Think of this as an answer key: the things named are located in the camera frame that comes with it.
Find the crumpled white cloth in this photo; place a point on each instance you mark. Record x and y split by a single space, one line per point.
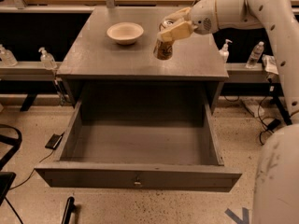
270 65

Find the sanitizer pump bottle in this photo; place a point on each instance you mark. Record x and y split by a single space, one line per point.
7 56
47 59
224 52

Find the white bowl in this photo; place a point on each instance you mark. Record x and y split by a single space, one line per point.
125 33

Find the grey cabinet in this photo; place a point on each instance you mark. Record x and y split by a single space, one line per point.
95 55

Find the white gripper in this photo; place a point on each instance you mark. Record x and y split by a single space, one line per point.
203 20

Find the orange soda can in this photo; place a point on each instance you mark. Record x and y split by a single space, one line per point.
163 50

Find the sanitizer pump bottle right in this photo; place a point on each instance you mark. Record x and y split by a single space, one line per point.
224 52

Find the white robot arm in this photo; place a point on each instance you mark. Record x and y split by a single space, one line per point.
276 191

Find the clear water bottle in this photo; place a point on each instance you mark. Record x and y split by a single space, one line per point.
255 55

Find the black power adapter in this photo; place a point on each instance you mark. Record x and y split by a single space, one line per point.
54 141

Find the black floor handle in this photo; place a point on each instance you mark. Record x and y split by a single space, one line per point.
68 210

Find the open grey top drawer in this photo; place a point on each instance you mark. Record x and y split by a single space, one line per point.
157 147

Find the sanitizer pump bottle far left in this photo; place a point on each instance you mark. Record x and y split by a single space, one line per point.
7 56

